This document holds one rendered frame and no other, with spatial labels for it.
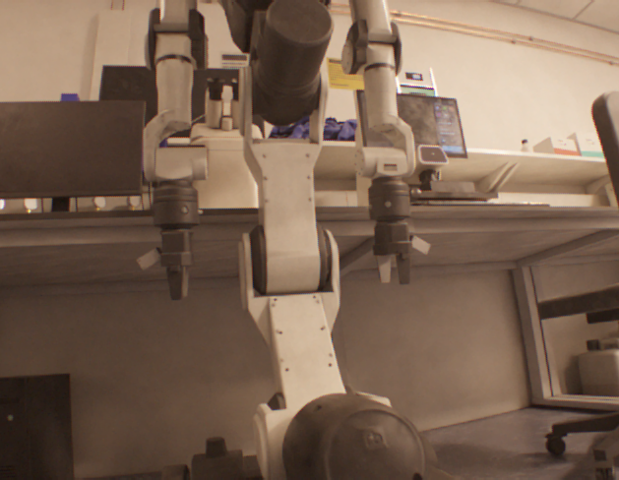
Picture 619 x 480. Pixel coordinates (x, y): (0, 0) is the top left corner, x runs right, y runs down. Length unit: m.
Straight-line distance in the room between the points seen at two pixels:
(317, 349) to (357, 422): 0.33
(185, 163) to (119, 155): 0.65
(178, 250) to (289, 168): 0.27
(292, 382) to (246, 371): 1.08
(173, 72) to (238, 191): 0.35
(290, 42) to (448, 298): 1.64
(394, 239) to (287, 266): 0.22
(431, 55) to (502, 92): 0.54
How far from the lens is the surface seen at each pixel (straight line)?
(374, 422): 0.48
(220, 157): 1.14
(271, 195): 0.86
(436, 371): 2.09
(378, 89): 0.97
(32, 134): 1.60
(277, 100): 0.86
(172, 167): 0.86
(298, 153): 0.89
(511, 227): 1.38
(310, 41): 0.74
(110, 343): 1.86
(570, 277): 2.68
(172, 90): 0.91
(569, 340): 2.61
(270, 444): 0.62
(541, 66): 3.52
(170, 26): 0.99
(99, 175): 1.46
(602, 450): 1.24
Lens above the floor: 0.42
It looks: 14 degrees up
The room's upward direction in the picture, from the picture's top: 6 degrees counter-clockwise
